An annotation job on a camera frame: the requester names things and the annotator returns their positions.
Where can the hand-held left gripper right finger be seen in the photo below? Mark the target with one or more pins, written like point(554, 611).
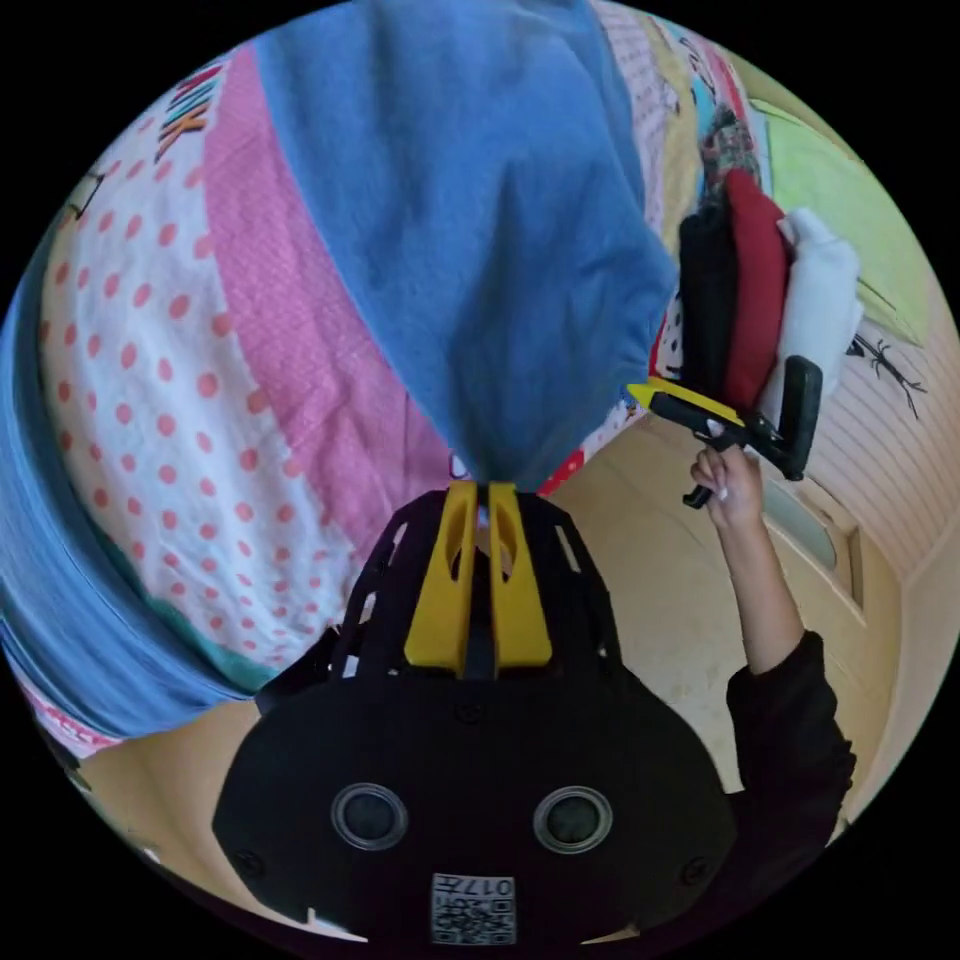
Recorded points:
point(525, 622)

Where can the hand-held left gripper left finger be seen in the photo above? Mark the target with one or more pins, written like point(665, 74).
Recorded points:
point(439, 615)

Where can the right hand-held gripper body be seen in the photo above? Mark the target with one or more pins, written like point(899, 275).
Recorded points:
point(724, 439)

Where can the blue jeans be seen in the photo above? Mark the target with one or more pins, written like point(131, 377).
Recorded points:
point(480, 225)

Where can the person's right forearm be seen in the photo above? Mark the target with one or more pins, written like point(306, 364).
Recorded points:
point(765, 592)

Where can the person's right hand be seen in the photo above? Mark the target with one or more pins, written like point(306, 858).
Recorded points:
point(731, 484)

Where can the pile of clothes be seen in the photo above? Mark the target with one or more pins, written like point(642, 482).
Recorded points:
point(750, 300)

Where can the yellow wooden door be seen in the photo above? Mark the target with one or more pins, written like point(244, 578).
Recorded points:
point(825, 570)

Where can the bed with printed quilt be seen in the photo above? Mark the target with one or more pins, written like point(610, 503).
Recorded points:
point(187, 360)

